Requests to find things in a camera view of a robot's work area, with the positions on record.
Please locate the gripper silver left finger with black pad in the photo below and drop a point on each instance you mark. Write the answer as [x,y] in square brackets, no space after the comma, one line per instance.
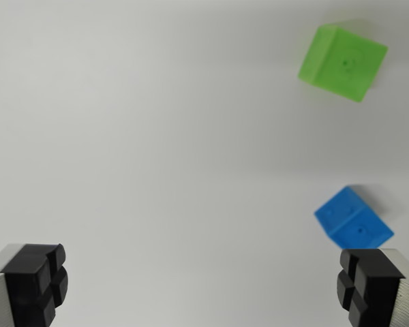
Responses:
[27,289]

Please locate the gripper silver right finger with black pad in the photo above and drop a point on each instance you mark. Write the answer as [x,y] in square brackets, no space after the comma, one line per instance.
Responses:
[378,289]

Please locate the green toy cube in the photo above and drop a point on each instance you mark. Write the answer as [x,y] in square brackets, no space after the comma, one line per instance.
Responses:
[344,63]

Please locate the blue toy cube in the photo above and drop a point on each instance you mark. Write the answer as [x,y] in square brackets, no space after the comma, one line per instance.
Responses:
[352,223]

